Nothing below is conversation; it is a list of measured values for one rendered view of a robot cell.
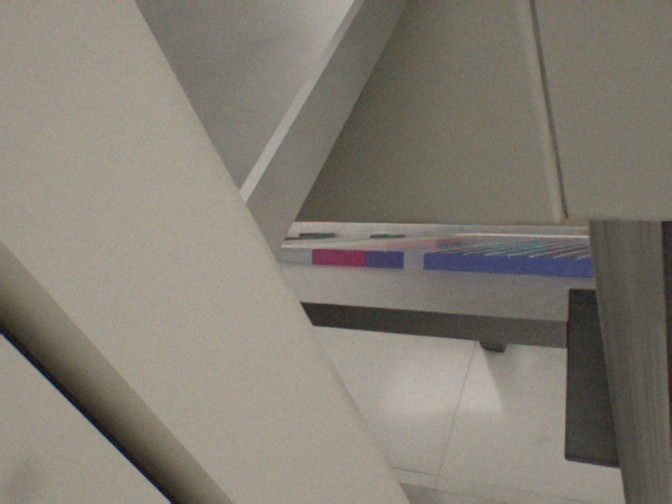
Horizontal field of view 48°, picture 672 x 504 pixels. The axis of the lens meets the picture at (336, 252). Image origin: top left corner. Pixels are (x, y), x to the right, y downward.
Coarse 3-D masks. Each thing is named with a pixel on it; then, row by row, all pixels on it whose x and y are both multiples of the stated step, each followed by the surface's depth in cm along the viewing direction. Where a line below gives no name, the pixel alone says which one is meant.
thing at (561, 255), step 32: (288, 256) 54; (320, 256) 53; (352, 256) 52; (384, 256) 50; (416, 256) 49; (448, 256) 48; (480, 256) 47; (512, 256) 47; (544, 256) 46; (576, 256) 46
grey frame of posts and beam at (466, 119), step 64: (448, 0) 13; (512, 0) 12; (576, 0) 12; (640, 0) 12; (384, 64) 14; (448, 64) 14; (512, 64) 13; (576, 64) 13; (640, 64) 12; (384, 128) 15; (448, 128) 15; (512, 128) 14; (576, 128) 14; (640, 128) 13; (320, 192) 17; (384, 192) 17; (448, 192) 16; (512, 192) 15; (576, 192) 15; (640, 192) 14; (640, 256) 17; (640, 320) 19; (640, 384) 20; (640, 448) 23
